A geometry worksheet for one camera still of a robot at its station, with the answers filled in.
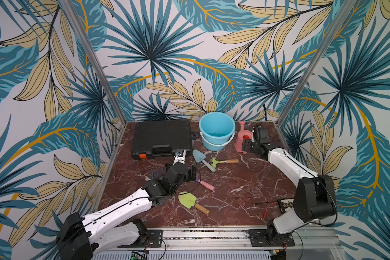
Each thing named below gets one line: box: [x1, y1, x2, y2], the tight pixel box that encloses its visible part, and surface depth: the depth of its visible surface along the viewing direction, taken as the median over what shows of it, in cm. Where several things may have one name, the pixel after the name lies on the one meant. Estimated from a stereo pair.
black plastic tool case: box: [131, 119, 193, 161], surface depth 100 cm
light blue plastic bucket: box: [198, 111, 236, 152], surface depth 100 cm
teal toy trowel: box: [192, 148, 217, 173], surface depth 102 cm
